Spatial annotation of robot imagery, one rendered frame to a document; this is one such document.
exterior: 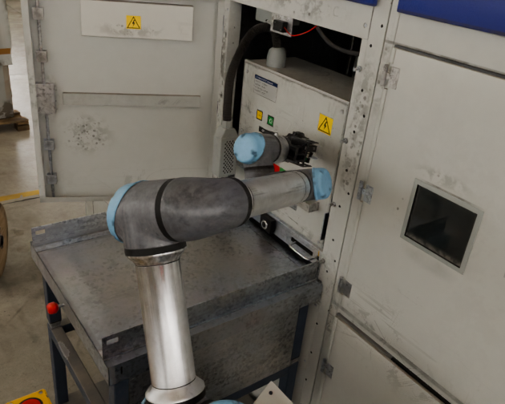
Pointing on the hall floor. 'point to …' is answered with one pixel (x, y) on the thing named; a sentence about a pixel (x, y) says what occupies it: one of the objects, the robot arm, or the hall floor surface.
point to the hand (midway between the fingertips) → (309, 147)
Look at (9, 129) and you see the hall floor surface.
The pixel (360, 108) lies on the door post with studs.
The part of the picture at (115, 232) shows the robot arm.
